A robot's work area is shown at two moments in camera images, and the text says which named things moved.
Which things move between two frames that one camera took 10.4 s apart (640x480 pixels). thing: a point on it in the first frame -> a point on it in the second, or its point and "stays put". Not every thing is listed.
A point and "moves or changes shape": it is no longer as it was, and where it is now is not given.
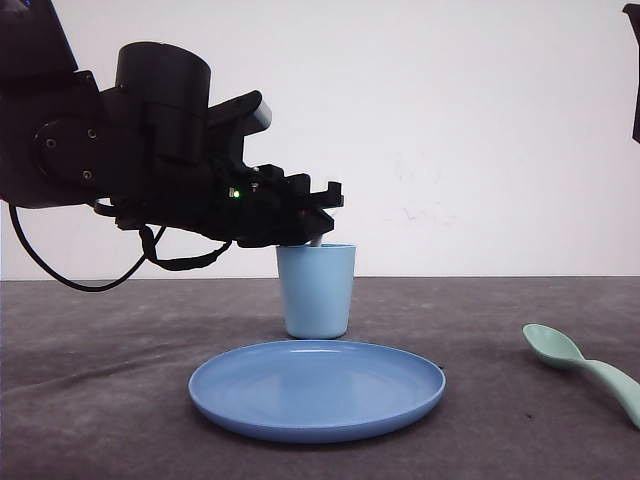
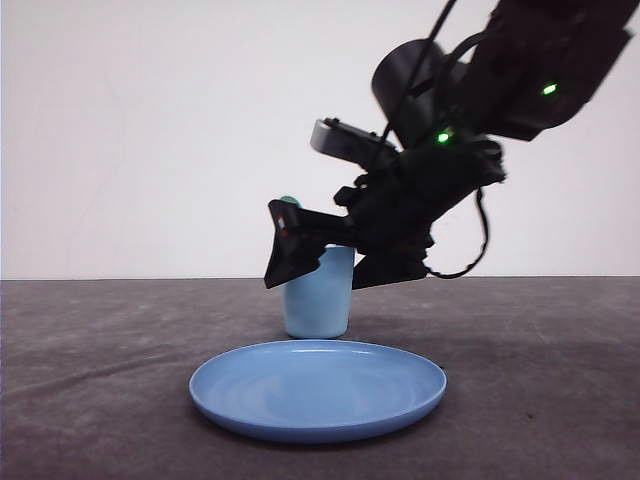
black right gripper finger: [633, 11] -> [301, 235]
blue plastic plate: [310, 391] stays put
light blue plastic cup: [317, 286] stays put
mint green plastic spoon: [556, 348] moves or changes shape
